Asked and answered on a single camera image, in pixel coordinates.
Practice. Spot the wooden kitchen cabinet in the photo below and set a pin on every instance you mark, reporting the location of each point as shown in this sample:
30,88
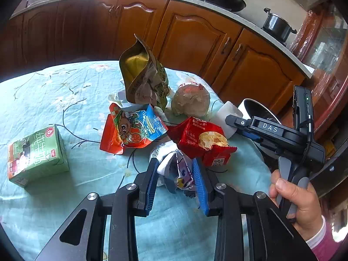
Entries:
190,35

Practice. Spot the person's right hand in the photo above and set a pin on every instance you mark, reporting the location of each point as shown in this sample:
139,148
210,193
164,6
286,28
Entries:
299,206

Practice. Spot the round bun in plastic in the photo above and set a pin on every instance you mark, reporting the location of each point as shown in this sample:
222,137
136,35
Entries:
190,99

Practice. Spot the white tissue roll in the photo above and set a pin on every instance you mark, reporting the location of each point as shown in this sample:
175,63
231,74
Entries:
227,114

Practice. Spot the floral light green tablecloth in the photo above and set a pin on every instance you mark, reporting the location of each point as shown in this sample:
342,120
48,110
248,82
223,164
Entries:
68,87

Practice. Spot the red cake snack wrapper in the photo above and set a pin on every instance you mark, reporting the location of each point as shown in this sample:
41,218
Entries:
194,137

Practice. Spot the gold and green snack bag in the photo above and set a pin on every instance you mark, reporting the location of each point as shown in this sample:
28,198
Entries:
145,78

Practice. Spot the person's right forearm pink sleeve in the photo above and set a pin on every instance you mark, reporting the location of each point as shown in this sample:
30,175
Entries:
325,240

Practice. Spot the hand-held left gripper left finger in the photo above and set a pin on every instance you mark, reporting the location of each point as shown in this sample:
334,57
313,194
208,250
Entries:
151,187

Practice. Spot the glass-door wooden cabinet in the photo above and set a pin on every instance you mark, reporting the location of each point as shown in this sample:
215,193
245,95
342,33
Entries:
323,54

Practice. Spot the white-rimmed metal basin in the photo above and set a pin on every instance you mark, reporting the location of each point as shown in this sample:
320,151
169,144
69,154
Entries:
259,108

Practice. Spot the green milk carton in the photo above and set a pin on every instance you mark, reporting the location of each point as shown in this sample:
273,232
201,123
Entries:
36,155

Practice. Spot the crumpled white tissue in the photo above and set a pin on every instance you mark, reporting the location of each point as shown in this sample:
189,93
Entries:
116,98

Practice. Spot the red and blue cartoon wrapper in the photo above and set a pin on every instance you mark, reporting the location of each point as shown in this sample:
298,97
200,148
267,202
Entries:
127,130

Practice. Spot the dark cooking pot with lid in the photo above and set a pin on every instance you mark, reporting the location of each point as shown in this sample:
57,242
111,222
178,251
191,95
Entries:
276,25

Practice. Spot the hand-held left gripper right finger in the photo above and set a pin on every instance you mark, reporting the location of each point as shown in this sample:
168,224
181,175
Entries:
200,187

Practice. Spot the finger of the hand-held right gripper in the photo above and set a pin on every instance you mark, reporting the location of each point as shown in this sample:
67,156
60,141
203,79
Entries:
248,135
237,122

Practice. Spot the white printed wrapper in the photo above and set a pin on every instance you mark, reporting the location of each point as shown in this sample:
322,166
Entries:
174,165

